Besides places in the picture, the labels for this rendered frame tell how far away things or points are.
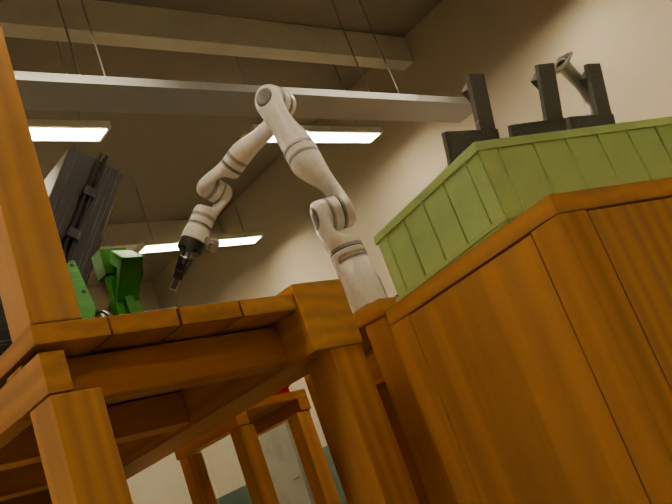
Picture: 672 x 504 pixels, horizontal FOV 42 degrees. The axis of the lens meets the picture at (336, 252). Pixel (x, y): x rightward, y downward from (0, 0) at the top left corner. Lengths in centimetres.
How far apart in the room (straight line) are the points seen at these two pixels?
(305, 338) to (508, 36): 662
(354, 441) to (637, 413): 61
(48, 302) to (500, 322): 77
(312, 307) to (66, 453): 61
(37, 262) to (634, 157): 115
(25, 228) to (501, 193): 82
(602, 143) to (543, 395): 54
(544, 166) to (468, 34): 687
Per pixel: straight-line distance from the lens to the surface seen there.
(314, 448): 247
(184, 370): 167
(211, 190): 254
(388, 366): 196
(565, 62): 204
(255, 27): 779
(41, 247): 155
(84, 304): 228
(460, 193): 163
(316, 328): 177
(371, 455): 176
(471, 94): 181
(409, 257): 180
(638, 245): 153
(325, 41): 823
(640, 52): 745
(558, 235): 143
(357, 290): 215
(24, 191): 159
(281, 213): 1056
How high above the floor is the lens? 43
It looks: 16 degrees up
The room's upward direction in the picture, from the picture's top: 20 degrees counter-clockwise
